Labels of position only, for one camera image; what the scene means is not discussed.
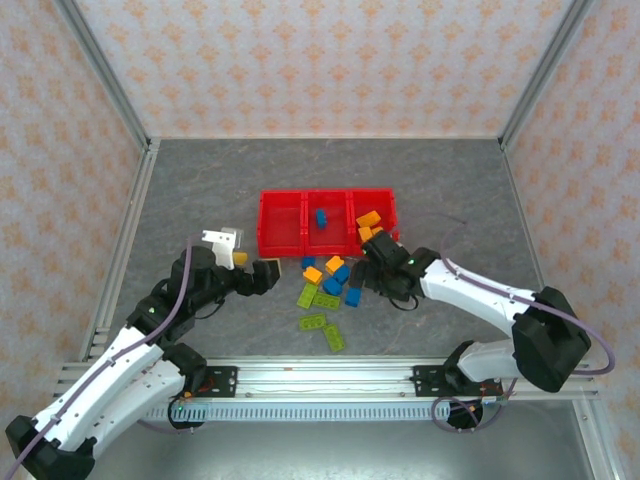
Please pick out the blue lego brick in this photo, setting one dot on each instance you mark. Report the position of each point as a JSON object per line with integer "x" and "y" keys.
{"x": 320, "y": 218}
{"x": 332, "y": 286}
{"x": 353, "y": 297}
{"x": 342, "y": 274}
{"x": 308, "y": 262}

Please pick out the long orange lego brick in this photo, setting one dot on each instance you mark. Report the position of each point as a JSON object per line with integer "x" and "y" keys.
{"x": 368, "y": 218}

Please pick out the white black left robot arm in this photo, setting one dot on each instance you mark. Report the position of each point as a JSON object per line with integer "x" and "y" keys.
{"x": 115, "y": 365}

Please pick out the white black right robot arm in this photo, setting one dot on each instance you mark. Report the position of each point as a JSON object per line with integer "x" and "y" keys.
{"x": 475, "y": 295}

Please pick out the grey metal base panel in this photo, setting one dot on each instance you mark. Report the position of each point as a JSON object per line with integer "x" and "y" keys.
{"x": 325, "y": 455}

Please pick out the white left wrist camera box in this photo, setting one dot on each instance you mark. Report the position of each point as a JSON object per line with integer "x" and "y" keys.
{"x": 222, "y": 250}

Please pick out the aluminium table side rail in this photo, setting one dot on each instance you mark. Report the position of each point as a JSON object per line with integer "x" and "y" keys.
{"x": 525, "y": 210}
{"x": 126, "y": 235}

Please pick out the aluminium frame post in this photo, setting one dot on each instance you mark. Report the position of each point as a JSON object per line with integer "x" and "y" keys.
{"x": 112, "y": 85}
{"x": 542, "y": 75}

